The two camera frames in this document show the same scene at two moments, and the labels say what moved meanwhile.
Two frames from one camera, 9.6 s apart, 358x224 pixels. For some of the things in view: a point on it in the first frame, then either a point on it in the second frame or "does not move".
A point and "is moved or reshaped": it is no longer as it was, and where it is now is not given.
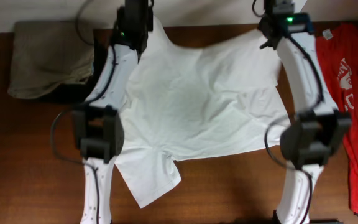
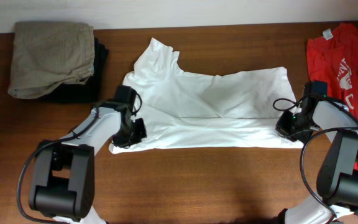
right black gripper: [263, 18] to [282, 126]
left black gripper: [122, 15] to [142, 132]
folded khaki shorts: [46, 55] does not move
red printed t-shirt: [348, 58] does not move
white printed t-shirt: [184, 102] is moved or reshaped
